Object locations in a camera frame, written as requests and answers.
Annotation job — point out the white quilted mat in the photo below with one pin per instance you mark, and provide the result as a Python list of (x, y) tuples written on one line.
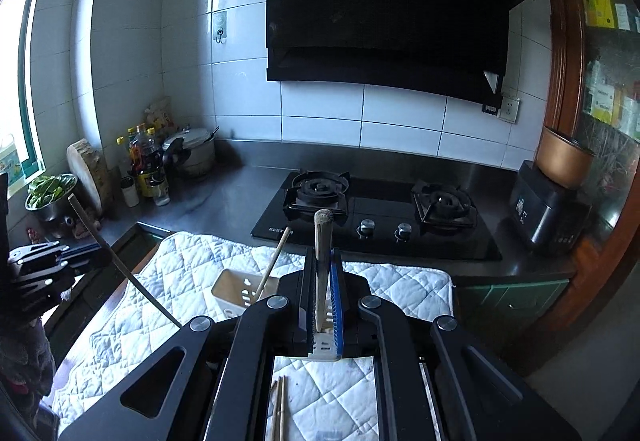
[(400, 286)]

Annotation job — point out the brown rag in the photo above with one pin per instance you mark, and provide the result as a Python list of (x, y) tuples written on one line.
[(82, 223)]

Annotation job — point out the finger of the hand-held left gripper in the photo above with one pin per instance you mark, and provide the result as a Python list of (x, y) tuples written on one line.
[(45, 255), (45, 286)]

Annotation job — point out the metal stove knob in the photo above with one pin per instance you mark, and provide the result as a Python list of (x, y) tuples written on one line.
[(402, 231), (367, 226)]

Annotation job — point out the white utensil holder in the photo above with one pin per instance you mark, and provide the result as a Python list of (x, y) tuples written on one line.
[(235, 293)]

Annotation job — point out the wooden glass-door cabinet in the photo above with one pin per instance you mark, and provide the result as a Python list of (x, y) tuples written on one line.
[(565, 46)]

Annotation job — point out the plastic food bag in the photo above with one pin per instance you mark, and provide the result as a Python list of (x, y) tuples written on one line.
[(160, 113)]

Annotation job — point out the glass shaker bottle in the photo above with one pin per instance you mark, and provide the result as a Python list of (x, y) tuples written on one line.
[(161, 191)]

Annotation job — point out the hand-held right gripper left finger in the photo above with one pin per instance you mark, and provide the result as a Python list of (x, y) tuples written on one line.
[(307, 301)]

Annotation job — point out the black glass gas stove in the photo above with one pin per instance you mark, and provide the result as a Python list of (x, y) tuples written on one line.
[(380, 211)]

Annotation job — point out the steel bowl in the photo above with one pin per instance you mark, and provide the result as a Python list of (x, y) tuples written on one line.
[(50, 211)]

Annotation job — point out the yellow green box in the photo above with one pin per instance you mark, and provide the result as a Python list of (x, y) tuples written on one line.
[(600, 8)]

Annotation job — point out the round wooden cutting board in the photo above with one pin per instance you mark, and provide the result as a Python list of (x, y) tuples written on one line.
[(87, 173)]

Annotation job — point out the green window frame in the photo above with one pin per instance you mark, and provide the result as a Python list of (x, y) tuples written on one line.
[(31, 121)]

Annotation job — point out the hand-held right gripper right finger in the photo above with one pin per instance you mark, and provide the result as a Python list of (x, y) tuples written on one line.
[(335, 301)]

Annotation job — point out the wooden chopstick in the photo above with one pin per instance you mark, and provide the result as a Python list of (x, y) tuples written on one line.
[(282, 406), (274, 258), (273, 406), (321, 266)]

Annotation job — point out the white wall socket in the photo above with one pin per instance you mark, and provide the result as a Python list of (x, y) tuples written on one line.
[(510, 110)]

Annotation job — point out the black burner grate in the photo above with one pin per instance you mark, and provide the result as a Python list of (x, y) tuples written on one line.
[(442, 208), (315, 193)]

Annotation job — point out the small white bottle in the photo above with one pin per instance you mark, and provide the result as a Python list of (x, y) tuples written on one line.
[(130, 193)]

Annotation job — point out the copper inner pot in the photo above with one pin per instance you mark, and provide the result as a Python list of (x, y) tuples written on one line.
[(565, 156)]

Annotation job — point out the black rice cooker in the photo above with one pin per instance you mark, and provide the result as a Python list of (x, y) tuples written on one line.
[(540, 216)]

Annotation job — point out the metal chopstick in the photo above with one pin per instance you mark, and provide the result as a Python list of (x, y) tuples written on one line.
[(125, 271)]

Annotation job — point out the green lower cabinet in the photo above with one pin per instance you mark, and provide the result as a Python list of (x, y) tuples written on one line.
[(505, 306)]

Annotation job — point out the small white box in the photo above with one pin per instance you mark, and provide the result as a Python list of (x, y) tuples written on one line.
[(621, 16)]

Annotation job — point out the yellow-capped oil bottle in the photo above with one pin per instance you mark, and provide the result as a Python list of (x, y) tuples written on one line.
[(131, 136), (122, 158)]

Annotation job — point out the green vegetables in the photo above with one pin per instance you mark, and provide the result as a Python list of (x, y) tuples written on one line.
[(47, 188)]

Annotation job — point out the steel sink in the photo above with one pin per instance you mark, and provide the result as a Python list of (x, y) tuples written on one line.
[(90, 316)]

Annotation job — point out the white green label box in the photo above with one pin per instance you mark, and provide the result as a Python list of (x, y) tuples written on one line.
[(600, 101)]

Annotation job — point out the person's left forearm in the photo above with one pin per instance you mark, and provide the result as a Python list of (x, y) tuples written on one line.
[(22, 356)]

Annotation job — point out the black range hood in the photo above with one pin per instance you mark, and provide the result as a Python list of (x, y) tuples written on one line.
[(385, 21)]

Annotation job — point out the wall hook plate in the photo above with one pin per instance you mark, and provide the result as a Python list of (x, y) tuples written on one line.
[(219, 23)]

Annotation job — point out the steel pressure cooker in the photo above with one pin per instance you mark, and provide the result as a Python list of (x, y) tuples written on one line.
[(195, 156)]

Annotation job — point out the printed plastic package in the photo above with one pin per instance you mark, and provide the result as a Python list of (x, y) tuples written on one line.
[(10, 161)]

